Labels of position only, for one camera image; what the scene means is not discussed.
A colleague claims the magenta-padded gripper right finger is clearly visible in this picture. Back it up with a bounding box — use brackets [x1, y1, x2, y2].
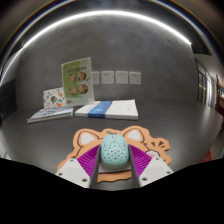
[128, 144, 174, 188]

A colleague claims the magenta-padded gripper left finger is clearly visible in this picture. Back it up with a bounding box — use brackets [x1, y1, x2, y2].
[54, 144, 102, 189]

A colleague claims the grey magazine stack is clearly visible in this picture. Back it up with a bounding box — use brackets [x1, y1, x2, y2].
[26, 105, 74, 124]

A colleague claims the white colourful picture card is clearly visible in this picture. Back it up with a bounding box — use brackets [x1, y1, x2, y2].
[42, 86, 67, 110]

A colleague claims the red metal chair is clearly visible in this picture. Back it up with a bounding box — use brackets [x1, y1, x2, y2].
[199, 150, 213, 164]

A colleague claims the white ceiling light strip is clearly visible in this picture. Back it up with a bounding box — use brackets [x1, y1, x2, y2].
[0, 9, 193, 85]

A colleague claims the orange corgi-shaped mouse pad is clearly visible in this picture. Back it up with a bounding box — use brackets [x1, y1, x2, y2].
[56, 125, 172, 183]

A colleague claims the green menu sign stand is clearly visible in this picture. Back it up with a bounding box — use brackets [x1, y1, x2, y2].
[60, 56, 95, 108]

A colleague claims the mint green computer mouse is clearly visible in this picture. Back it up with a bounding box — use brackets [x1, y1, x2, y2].
[100, 132, 130, 170]

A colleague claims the white and blue book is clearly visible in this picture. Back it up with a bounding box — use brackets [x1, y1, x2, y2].
[74, 98, 139, 121]

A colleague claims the dark-framed glass door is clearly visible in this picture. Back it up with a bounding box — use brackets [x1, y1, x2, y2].
[194, 57, 215, 108]

